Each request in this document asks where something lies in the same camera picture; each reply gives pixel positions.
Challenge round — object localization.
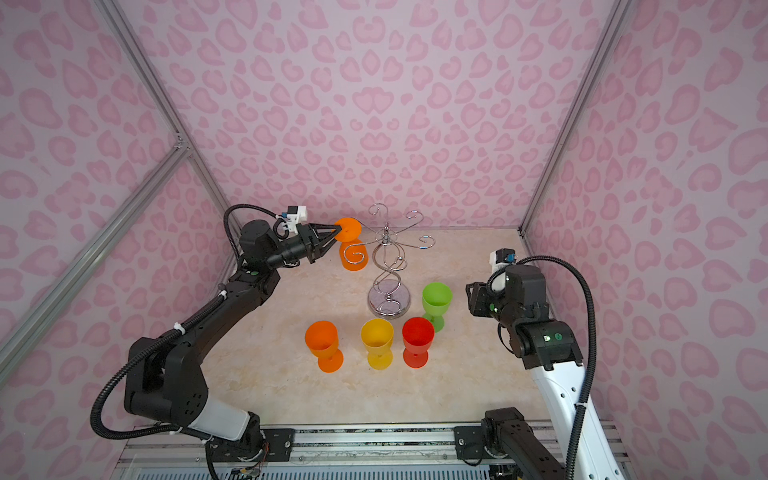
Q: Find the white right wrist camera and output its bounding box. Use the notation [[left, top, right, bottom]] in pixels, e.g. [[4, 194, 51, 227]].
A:
[[489, 248, 517, 289]]

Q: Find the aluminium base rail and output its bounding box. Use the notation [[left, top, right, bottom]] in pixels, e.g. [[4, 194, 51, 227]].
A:
[[110, 419, 637, 480]]

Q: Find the chrome wire wine glass rack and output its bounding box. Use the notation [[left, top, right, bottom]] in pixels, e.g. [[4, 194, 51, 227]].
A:
[[341, 202, 435, 320]]

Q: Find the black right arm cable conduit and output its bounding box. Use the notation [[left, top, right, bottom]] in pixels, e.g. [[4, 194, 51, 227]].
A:
[[488, 255, 598, 480]]

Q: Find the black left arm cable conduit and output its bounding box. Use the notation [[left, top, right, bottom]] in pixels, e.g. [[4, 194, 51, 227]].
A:
[[89, 203, 280, 441]]

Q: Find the red plastic wine glass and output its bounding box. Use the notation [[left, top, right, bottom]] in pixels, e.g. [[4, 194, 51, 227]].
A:
[[402, 317, 435, 369]]

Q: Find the yellow plastic wine glass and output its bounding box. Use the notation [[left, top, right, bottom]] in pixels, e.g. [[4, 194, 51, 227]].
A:
[[360, 319, 394, 370]]

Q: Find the aluminium frame strut left diagonal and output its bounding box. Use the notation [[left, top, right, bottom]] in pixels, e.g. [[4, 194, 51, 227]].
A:
[[1, 140, 188, 385]]

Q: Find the aluminium frame post back left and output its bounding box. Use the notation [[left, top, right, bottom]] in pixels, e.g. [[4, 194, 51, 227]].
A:
[[94, 1, 230, 214]]

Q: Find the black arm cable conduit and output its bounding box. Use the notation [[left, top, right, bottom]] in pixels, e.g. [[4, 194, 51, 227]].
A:
[[89, 203, 280, 441], [488, 255, 598, 480]]

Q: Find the aluminium frame post back right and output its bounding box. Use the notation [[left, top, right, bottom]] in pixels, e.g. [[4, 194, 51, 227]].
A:
[[518, 0, 636, 239]]

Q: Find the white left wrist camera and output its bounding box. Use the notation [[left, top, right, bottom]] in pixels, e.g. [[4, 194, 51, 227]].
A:
[[275, 205, 308, 239]]

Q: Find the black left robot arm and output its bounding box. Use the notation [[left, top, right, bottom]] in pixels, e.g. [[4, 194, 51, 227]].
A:
[[124, 220, 342, 457]]

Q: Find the aluminium frame post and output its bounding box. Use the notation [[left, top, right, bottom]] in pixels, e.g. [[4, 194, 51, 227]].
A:
[[94, 1, 230, 214], [518, 0, 636, 239]]

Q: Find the orange wine glass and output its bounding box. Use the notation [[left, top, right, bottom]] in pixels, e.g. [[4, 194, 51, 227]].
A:
[[335, 217, 368, 272], [305, 320, 344, 373]]

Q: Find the green plastic wine glass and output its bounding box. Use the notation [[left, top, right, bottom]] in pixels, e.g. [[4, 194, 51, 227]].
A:
[[422, 282, 453, 332]]

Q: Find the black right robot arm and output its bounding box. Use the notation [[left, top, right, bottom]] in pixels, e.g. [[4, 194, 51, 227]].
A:
[[456, 254, 623, 479]]

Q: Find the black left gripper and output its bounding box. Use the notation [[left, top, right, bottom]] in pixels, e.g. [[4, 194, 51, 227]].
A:
[[266, 225, 341, 273]]

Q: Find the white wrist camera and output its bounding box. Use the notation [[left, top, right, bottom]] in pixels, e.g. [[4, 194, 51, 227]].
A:
[[489, 248, 517, 289], [275, 205, 308, 239]]

